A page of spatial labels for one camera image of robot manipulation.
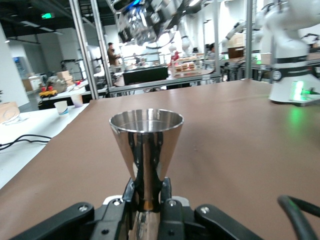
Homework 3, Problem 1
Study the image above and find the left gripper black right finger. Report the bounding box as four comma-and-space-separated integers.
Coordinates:
158, 176, 266, 240

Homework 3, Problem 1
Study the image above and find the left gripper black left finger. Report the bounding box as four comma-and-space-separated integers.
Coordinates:
9, 177, 137, 240

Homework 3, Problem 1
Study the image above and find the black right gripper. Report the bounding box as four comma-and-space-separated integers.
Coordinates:
113, 0, 183, 43

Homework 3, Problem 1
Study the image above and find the steel cone jigger cup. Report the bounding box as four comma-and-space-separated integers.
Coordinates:
108, 108, 185, 240

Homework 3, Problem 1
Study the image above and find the purple paper cup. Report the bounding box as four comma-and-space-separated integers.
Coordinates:
70, 94, 84, 108

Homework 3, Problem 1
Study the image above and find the white blue paper cup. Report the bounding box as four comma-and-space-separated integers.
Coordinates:
54, 100, 69, 117

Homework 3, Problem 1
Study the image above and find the person in brown jacket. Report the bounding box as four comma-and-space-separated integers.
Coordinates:
106, 42, 121, 67

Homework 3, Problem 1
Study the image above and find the black rectangular box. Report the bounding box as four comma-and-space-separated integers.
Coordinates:
122, 66, 169, 86

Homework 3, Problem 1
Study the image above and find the food display rack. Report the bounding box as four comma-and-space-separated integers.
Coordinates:
171, 55, 204, 76

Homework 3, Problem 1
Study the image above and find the brown table mat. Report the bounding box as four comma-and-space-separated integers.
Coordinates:
0, 78, 320, 240

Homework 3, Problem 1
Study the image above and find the cardboard box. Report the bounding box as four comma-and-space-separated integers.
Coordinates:
56, 70, 76, 86

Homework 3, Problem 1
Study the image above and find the yellow toy vehicle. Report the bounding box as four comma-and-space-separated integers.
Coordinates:
38, 86, 58, 100

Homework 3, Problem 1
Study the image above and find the white side table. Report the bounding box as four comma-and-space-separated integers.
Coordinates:
0, 103, 91, 191

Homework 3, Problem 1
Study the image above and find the aluminium frame post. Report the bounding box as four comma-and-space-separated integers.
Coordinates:
68, 0, 100, 101
91, 0, 115, 88
244, 0, 254, 81

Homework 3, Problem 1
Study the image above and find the thin black power cable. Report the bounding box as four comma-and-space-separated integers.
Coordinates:
0, 134, 55, 151

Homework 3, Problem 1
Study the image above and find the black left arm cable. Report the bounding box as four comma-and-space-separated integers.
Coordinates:
277, 194, 320, 240

